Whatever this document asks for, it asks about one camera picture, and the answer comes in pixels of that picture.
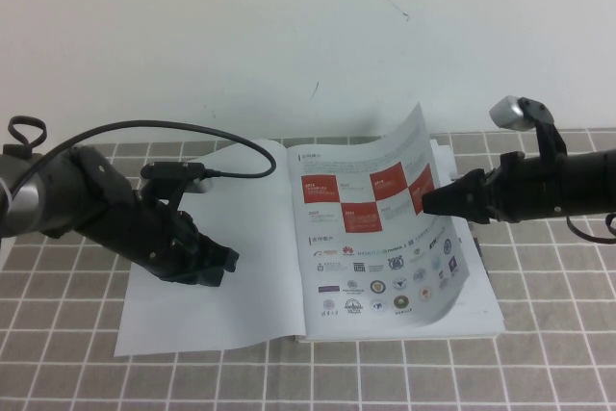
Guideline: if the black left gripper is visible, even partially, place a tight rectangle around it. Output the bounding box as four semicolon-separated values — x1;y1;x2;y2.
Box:
129;193;241;290

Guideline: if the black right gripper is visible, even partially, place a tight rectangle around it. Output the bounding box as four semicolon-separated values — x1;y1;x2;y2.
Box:
421;152;567;225

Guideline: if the white brochure book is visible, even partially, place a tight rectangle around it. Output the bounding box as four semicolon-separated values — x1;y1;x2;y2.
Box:
114;101;506;359

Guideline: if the grey white-grid tablecloth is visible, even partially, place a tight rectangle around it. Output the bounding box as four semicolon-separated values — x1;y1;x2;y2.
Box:
0;129;616;411

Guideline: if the black left camera cable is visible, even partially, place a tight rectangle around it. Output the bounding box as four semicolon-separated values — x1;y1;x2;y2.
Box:
0;116;278;200

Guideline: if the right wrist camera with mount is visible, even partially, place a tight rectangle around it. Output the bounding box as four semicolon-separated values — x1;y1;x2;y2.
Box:
488;95;569;162

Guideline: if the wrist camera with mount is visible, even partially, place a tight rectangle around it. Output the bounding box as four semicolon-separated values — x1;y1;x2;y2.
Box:
141;160;218;213
488;95;569;162

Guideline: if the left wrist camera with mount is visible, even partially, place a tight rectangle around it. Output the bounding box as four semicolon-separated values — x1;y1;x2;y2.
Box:
141;160;218;213

